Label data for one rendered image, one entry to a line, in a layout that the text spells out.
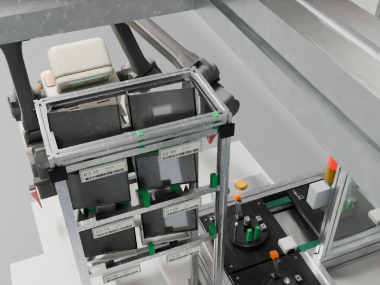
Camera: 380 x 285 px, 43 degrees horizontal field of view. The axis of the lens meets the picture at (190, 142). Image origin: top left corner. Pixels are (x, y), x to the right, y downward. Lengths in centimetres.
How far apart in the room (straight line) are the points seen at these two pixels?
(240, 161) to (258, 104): 185
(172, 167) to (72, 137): 24
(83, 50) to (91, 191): 85
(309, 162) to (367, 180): 314
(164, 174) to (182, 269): 66
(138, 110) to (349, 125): 72
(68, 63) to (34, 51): 304
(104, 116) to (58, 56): 88
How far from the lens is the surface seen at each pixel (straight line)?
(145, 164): 102
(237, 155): 204
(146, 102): 92
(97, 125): 90
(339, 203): 142
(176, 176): 104
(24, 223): 308
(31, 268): 173
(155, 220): 114
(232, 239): 156
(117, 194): 101
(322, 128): 24
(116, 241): 113
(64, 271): 170
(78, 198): 101
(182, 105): 93
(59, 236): 180
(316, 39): 24
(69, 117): 90
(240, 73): 420
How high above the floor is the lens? 220
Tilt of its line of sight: 40 degrees down
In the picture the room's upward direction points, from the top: 1 degrees counter-clockwise
